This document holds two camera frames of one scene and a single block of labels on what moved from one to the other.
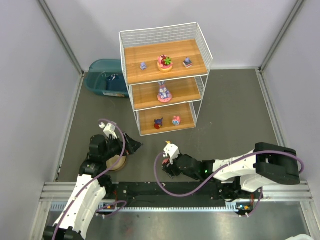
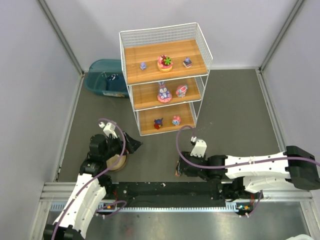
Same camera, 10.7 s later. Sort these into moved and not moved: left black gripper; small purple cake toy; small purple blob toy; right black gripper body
Moved: right black gripper body
Not moved: small purple blob toy; left black gripper; small purple cake toy
